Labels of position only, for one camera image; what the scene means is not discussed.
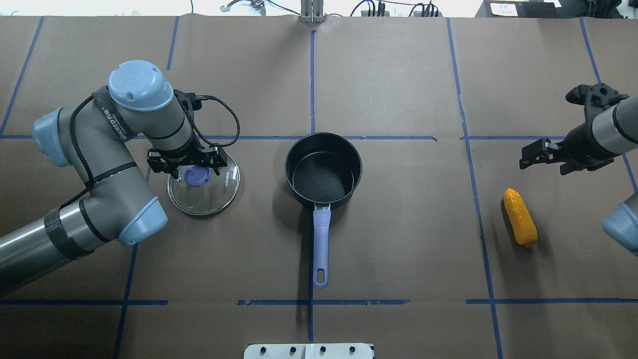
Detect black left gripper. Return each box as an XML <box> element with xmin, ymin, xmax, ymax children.
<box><xmin>147</xmin><ymin>146</ymin><xmax>228</xmax><ymax>178</ymax></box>

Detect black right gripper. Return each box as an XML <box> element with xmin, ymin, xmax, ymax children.
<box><xmin>519</xmin><ymin>123</ymin><xmax>614</xmax><ymax>176</ymax></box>

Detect glass pot lid purple knob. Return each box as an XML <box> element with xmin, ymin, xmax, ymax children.
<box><xmin>167</xmin><ymin>157</ymin><xmax>241</xmax><ymax>216</ymax></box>

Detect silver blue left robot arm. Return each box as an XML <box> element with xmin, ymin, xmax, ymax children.
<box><xmin>1</xmin><ymin>60</ymin><xmax>228</xmax><ymax>295</ymax></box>

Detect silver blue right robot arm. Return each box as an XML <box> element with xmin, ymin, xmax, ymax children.
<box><xmin>519</xmin><ymin>96</ymin><xmax>638</xmax><ymax>255</ymax></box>

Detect yellow corn cob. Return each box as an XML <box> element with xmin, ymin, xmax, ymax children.
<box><xmin>503</xmin><ymin>188</ymin><xmax>539</xmax><ymax>248</ymax></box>

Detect purple black saucepan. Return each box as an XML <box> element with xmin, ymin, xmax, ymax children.
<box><xmin>285</xmin><ymin>132</ymin><xmax>362</xmax><ymax>288</ymax></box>

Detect black power supply box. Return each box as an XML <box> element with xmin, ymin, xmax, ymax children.
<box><xmin>475</xmin><ymin>0</ymin><xmax>559</xmax><ymax>18</ymax></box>

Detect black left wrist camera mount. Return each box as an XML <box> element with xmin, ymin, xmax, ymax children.
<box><xmin>173</xmin><ymin>89</ymin><xmax>202</xmax><ymax>124</ymax></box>

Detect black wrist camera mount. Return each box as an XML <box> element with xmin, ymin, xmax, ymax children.
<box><xmin>565</xmin><ymin>83</ymin><xmax>629</xmax><ymax>129</ymax></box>
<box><xmin>173</xmin><ymin>89</ymin><xmax>202</xmax><ymax>124</ymax></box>

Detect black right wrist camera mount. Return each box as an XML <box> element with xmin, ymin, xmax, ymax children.
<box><xmin>565</xmin><ymin>83</ymin><xmax>629</xmax><ymax>129</ymax></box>

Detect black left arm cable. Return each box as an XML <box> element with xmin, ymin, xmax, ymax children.
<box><xmin>60</xmin><ymin>87</ymin><xmax>241</xmax><ymax>207</ymax></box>

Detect aluminium frame post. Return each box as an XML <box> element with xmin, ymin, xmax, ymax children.
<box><xmin>299</xmin><ymin>0</ymin><xmax>325</xmax><ymax>23</ymax></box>

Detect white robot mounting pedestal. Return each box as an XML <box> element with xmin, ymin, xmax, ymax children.
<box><xmin>243</xmin><ymin>343</ymin><xmax>375</xmax><ymax>359</ymax></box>

